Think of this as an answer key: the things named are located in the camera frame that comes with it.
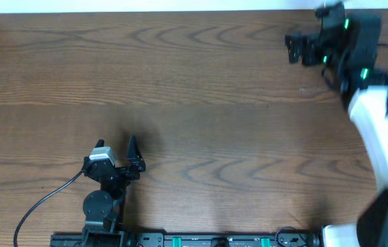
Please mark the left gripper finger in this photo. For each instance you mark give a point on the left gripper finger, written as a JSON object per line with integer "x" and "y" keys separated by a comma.
{"x": 100, "y": 143}
{"x": 134, "y": 155}

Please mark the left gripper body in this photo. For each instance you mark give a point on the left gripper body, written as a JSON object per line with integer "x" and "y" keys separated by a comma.
{"x": 127, "y": 176}

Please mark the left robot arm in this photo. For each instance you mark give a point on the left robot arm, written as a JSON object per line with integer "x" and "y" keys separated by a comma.
{"x": 104, "y": 208}

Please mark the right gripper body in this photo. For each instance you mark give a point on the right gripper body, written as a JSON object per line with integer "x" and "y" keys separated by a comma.
{"x": 314, "y": 53}

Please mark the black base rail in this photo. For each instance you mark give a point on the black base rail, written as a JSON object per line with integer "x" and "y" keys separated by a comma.
{"x": 285, "y": 237}

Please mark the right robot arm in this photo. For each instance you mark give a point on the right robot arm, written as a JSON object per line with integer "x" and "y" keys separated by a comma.
{"x": 347, "y": 46}

